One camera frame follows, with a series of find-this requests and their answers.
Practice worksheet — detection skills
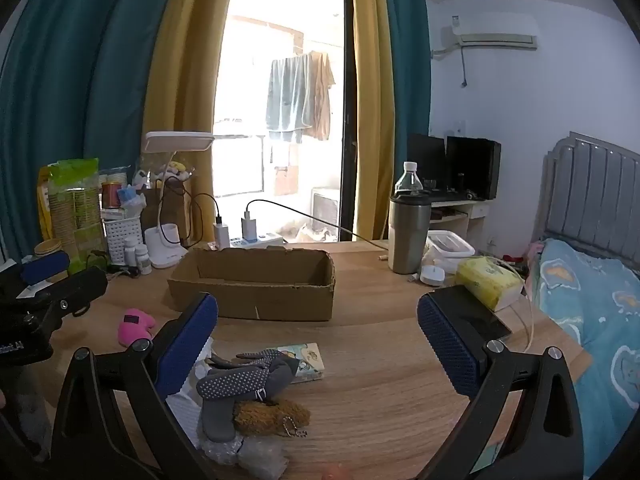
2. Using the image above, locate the grey padded headboard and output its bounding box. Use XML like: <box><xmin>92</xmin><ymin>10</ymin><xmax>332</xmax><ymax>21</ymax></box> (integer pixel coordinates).
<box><xmin>537</xmin><ymin>131</ymin><xmax>640</xmax><ymax>273</ymax></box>

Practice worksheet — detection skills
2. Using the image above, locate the small white round device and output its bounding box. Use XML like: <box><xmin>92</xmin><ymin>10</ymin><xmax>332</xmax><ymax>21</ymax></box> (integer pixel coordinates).
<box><xmin>419</xmin><ymin>264</ymin><xmax>446</xmax><ymax>287</ymax></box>

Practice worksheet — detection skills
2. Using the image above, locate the white desk lamp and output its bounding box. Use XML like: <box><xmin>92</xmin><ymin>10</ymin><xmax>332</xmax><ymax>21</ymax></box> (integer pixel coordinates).
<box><xmin>141</xmin><ymin>131</ymin><xmax>216</xmax><ymax>270</ymax></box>

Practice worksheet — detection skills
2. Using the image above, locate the brown plush keychain toy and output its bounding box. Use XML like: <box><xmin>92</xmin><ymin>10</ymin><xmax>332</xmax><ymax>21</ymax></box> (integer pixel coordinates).
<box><xmin>232</xmin><ymin>399</ymin><xmax>311</xmax><ymax>439</ymax></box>

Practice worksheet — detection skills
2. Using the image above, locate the yellow tissue pack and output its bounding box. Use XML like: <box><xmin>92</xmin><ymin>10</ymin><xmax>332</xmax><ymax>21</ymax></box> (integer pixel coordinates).
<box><xmin>455</xmin><ymin>256</ymin><xmax>524</xmax><ymax>312</ymax></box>

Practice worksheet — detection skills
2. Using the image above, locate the hanging brown shirt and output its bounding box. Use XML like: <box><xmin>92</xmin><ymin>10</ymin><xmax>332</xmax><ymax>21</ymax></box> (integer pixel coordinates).
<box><xmin>302</xmin><ymin>50</ymin><xmax>337</xmax><ymax>141</ymax></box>

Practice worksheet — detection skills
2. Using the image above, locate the black monitor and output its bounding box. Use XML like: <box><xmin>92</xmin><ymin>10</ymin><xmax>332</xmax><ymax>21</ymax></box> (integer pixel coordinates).
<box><xmin>445</xmin><ymin>136</ymin><xmax>502</xmax><ymax>201</ymax></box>

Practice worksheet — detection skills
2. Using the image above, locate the small white and yellow plush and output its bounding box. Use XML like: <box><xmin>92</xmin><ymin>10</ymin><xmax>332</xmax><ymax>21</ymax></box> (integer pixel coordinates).
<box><xmin>160</xmin><ymin>160</ymin><xmax>193</xmax><ymax>183</ymax></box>

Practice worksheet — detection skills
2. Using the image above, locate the white power strip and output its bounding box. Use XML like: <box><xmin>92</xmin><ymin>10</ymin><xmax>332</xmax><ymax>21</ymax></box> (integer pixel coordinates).
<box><xmin>205</xmin><ymin>232</ymin><xmax>285</xmax><ymax>252</ymax></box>

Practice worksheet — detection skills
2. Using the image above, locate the white computer desk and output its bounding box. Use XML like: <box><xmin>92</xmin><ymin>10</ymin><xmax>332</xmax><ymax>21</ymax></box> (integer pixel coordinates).
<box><xmin>430</xmin><ymin>199</ymin><xmax>493</xmax><ymax>257</ymax></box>

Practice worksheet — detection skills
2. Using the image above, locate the grey dotted glove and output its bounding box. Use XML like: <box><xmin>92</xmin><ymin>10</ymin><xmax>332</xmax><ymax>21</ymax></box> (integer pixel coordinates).
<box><xmin>200</xmin><ymin>396</ymin><xmax>238</xmax><ymax>443</ymax></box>
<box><xmin>196</xmin><ymin>349</ymin><xmax>301</xmax><ymax>403</ymax></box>

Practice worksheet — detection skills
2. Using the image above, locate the green pack of paper cups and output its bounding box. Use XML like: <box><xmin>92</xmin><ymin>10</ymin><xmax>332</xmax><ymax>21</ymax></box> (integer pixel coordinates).
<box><xmin>48</xmin><ymin>158</ymin><xmax>108</xmax><ymax>273</ymax></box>

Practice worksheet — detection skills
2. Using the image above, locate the clear plastic water bottle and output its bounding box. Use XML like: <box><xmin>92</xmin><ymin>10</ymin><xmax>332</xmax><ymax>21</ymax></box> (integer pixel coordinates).
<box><xmin>395</xmin><ymin>161</ymin><xmax>424</xmax><ymax>197</ymax></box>

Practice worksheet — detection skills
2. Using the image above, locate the brown paper bag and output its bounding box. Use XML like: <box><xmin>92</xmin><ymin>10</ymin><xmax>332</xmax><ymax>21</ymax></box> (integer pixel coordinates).
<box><xmin>141</xmin><ymin>180</ymin><xmax>193</xmax><ymax>246</ymax></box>

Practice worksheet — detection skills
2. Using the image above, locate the yellow packet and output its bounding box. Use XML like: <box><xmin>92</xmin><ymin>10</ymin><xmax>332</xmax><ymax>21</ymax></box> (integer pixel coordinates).
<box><xmin>37</xmin><ymin>166</ymin><xmax>56</xmax><ymax>241</ymax></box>

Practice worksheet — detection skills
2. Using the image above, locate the long black charging cable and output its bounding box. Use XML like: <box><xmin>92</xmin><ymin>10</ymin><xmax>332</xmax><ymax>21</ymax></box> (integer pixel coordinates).
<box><xmin>245</xmin><ymin>199</ymin><xmax>391</xmax><ymax>252</ymax></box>

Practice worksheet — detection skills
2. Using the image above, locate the teal curtain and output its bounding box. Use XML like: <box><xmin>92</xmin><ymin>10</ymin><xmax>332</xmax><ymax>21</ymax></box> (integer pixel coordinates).
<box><xmin>0</xmin><ymin>0</ymin><xmax>186</xmax><ymax>261</ymax></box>
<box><xmin>382</xmin><ymin>0</ymin><xmax>432</xmax><ymax>196</ymax></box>

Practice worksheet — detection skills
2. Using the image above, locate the yellow curtain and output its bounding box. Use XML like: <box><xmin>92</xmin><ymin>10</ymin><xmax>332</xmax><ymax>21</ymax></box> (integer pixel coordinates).
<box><xmin>142</xmin><ymin>0</ymin><xmax>241</xmax><ymax>246</ymax></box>
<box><xmin>350</xmin><ymin>0</ymin><xmax>396</xmax><ymax>241</ymax></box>

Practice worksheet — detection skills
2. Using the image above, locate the white air conditioner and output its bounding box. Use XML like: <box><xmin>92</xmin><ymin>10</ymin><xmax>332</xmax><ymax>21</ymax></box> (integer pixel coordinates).
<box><xmin>450</xmin><ymin>12</ymin><xmax>540</xmax><ymax>51</ymax></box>

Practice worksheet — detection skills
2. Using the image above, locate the outdoor air conditioner unit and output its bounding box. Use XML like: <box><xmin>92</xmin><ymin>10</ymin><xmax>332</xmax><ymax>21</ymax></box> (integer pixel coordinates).
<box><xmin>310</xmin><ymin>186</ymin><xmax>343</xmax><ymax>231</ymax></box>

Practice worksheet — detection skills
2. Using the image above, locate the pink plush toy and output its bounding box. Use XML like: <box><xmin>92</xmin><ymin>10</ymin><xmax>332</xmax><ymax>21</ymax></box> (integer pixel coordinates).
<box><xmin>117</xmin><ymin>308</ymin><xmax>158</xmax><ymax>347</ymax></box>

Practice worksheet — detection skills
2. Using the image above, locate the white charger with black cable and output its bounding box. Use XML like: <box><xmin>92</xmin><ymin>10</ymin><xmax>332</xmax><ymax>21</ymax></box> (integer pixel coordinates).
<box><xmin>160</xmin><ymin>177</ymin><xmax>231</xmax><ymax>250</ymax></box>

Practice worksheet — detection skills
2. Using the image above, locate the black notebook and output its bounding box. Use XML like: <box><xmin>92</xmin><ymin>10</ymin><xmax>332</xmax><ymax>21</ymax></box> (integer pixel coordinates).
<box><xmin>442</xmin><ymin>285</ymin><xmax>513</xmax><ymax>357</ymax></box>

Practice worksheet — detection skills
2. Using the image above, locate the white tissue paper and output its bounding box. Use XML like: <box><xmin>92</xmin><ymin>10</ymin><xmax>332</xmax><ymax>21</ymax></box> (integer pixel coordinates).
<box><xmin>185</xmin><ymin>340</ymin><xmax>216</xmax><ymax>386</ymax></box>

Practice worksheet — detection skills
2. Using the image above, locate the jar with bamboo lid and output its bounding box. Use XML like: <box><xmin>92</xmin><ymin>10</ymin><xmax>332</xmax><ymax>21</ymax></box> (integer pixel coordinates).
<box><xmin>34</xmin><ymin>240</ymin><xmax>68</xmax><ymax>262</ymax></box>

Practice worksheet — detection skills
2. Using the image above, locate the thin white cable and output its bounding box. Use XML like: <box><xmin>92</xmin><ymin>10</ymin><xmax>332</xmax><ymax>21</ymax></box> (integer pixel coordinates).
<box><xmin>492</xmin><ymin>255</ymin><xmax>537</xmax><ymax>356</ymax></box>

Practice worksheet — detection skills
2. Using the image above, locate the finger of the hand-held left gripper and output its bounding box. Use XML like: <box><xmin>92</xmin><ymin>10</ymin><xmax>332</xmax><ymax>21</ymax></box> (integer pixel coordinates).
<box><xmin>0</xmin><ymin>251</ymin><xmax>71</xmax><ymax>301</ymax></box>
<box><xmin>30</xmin><ymin>266</ymin><xmax>109</xmax><ymax>333</ymax></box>

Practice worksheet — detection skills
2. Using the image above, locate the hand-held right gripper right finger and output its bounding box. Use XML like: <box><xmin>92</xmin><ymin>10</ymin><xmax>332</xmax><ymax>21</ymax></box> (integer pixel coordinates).
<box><xmin>416</xmin><ymin>285</ymin><xmax>586</xmax><ymax>480</ymax></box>

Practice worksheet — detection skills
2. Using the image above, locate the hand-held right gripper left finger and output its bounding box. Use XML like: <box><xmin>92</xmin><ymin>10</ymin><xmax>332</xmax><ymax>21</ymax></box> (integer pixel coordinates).
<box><xmin>50</xmin><ymin>291</ymin><xmax>221</xmax><ymax>480</ymax></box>

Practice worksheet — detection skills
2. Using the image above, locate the hanging teal towel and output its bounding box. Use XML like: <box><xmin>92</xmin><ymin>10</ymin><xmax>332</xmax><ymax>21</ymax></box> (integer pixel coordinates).
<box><xmin>265</xmin><ymin>55</ymin><xmax>313</xmax><ymax>143</ymax></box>

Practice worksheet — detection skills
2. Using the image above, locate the blue printed blanket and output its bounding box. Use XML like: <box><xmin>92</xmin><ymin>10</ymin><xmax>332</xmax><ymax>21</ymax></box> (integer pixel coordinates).
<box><xmin>525</xmin><ymin>237</ymin><xmax>640</xmax><ymax>461</ymax></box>

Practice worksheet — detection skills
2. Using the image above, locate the steel tumbler with black lid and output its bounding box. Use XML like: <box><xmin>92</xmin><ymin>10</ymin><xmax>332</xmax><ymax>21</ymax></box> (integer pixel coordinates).
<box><xmin>389</xmin><ymin>191</ymin><xmax>432</xmax><ymax>275</ymax></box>

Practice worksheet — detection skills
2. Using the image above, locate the cardboard box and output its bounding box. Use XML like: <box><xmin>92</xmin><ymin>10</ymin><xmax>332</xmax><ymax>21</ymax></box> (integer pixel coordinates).
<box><xmin>166</xmin><ymin>246</ymin><xmax>336</xmax><ymax>322</ymax></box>

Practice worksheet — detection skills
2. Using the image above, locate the clear bubble wrap bundle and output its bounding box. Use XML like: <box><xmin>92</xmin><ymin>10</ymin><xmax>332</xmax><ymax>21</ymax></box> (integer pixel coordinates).
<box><xmin>200</xmin><ymin>432</ymin><xmax>292</xmax><ymax>472</ymax></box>

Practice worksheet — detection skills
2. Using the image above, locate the red can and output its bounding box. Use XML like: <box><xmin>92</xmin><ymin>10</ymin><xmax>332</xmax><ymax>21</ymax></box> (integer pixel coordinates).
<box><xmin>101</xmin><ymin>181</ymin><xmax>123</xmax><ymax>209</ymax></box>

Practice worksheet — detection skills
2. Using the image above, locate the white lidded plastic container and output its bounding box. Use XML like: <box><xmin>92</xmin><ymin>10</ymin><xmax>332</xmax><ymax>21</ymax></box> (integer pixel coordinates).
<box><xmin>425</xmin><ymin>230</ymin><xmax>476</xmax><ymax>270</ymax></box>

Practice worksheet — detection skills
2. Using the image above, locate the white perforated basket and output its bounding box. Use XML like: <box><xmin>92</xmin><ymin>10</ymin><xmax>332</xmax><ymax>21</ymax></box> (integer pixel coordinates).
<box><xmin>102</xmin><ymin>217</ymin><xmax>146</xmax><ymax>266</ymax></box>

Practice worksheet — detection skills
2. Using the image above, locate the bag of white foam beads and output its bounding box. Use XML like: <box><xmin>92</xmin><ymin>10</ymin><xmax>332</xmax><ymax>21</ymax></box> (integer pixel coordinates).
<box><xmin>167</xmin><ymin>392</ymin><xmax>207</xmax><ymax>448</ymax></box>

